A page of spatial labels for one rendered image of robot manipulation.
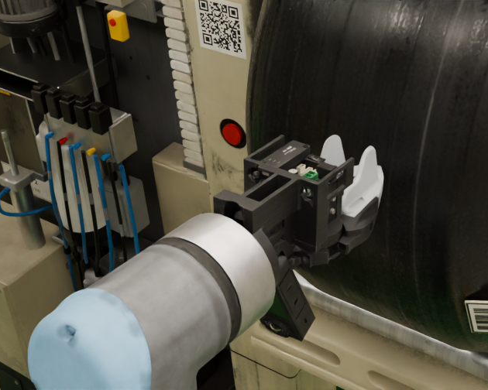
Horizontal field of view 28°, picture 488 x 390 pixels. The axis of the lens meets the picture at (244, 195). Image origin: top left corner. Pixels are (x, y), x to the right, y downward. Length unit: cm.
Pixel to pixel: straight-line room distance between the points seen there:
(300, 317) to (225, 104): 53
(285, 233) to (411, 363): 52
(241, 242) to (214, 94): 63
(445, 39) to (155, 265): 34
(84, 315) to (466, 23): 42
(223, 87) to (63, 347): 71
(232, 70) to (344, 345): 38
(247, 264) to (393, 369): 58
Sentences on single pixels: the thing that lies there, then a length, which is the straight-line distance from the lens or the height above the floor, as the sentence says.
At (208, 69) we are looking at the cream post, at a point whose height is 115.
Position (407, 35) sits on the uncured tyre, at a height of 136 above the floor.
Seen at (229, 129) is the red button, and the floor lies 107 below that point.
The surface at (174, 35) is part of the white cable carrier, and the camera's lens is 131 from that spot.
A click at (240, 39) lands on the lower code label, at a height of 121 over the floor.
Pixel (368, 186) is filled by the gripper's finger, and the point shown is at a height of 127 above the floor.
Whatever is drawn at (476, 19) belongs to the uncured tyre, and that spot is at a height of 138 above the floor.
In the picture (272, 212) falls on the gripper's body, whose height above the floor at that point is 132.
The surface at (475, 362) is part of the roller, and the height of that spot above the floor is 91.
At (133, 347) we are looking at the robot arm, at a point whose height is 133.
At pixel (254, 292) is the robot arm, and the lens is 68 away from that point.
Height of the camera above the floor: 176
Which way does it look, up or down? 36 degrees down
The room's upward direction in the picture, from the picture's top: 6 degrees counter-clockwise
